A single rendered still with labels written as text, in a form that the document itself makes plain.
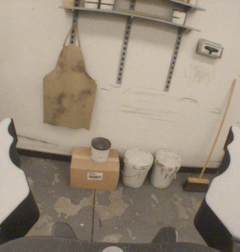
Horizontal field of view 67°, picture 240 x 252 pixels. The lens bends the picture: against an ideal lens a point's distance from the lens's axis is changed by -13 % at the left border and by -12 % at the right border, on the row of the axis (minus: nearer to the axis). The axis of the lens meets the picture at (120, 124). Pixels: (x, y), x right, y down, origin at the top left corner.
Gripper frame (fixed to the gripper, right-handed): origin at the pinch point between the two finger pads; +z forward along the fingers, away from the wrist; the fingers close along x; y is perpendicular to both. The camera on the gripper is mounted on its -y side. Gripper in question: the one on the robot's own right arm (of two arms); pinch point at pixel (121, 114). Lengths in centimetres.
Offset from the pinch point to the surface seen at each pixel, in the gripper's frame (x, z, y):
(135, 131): 14, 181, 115
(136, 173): 16, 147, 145
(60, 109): -64, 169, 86
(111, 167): -11, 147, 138
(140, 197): 23, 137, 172
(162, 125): 43, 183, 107
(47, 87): -74, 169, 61
